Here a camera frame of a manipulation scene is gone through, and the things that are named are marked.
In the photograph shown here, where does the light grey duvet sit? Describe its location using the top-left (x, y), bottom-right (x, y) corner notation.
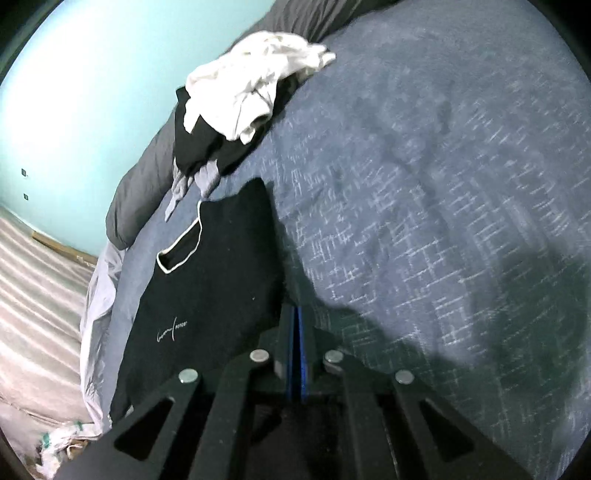
top-left (79, 241), bottom-right (125, 435)

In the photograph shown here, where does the black garment in pile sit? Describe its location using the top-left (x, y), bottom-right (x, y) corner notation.
top-left (173, 74), bottom-right (300, 176)

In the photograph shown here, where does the dark grey long pillow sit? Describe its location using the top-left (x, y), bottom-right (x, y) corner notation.
top-left (105, 0), bottom-right (393, 250)

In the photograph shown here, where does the beige striped curtain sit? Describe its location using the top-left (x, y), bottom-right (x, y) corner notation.
top-left (1, 210), bottom-right (92, 457)

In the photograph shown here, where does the white garment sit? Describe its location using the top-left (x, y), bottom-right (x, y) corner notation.
top-left (183, 31), bottom-right (337, 144)

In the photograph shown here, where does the black sweater white trim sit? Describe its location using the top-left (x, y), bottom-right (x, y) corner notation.
top-left (109, 178), bottom-right (284, 422)

